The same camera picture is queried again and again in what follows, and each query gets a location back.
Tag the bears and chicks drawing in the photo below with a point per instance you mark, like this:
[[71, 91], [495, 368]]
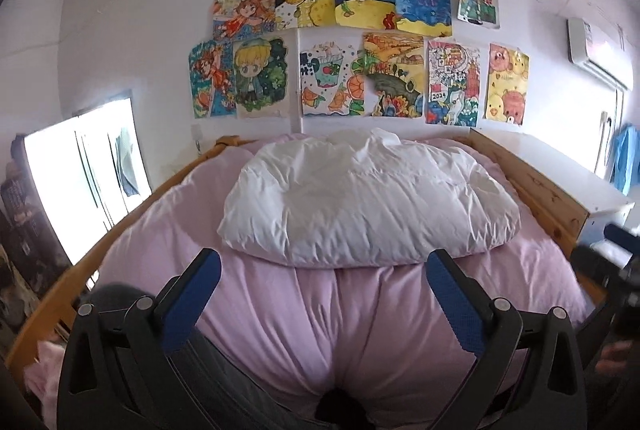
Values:
[[507, 85]]

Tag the pink crumpled cloth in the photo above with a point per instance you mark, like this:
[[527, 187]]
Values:
[[44, 375]]

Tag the person's right hand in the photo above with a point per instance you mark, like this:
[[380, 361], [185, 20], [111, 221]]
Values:
[[614, 359]]

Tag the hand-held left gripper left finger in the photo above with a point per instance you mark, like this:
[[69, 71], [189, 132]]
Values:
[[192, 297]]

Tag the white cabinet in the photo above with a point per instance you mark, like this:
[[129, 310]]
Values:
[[560, 170]]

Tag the blond boy drawing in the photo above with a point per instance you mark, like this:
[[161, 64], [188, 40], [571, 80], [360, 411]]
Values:
[[260, 77]]

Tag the white wall socket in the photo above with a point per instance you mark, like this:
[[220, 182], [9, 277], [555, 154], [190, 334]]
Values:
[[198, 137]]

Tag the white air conditioner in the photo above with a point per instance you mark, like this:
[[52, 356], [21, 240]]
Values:
[[595, 52]]

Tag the cup and orange fish drawing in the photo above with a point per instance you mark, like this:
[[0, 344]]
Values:
[[330, 77]]

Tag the reclining anime girl drawing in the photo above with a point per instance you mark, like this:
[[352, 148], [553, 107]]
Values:
[[242, 12]]

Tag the wooden bed frame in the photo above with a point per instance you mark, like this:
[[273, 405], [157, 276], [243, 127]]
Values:
[[545, 197]]

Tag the bright window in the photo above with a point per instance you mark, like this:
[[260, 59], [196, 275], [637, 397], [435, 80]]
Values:
[[75, 180]]

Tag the red tower drawing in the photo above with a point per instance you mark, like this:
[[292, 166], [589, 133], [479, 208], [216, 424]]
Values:
[[452, 82]]

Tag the orange-haired girl drawing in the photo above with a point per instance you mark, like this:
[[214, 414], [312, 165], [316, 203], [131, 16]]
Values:
[[212, 80]]

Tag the pink blanket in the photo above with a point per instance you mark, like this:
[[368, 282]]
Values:
[[300, 310]]

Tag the blue hanging cloth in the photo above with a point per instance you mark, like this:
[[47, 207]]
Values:
[[627, 160]]

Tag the person's grey pants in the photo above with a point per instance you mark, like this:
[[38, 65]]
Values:
[[240, 390]]

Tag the white down jacket black stripes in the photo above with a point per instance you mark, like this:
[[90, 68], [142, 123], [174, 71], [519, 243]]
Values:
[[360, 205]]

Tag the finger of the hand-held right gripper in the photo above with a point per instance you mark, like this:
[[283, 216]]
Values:
[[595, 262], [622, 237]]

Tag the white wall pipe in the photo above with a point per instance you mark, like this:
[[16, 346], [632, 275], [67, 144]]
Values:
[[298, 35]]

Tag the white wardrobe door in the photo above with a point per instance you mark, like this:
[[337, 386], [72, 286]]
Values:
[[607, 130]]

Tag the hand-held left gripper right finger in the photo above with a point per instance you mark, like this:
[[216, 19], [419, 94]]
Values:
[[455, 300]]

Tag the landscape and flowers drawing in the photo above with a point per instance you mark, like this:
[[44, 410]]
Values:
[[395, 75]]

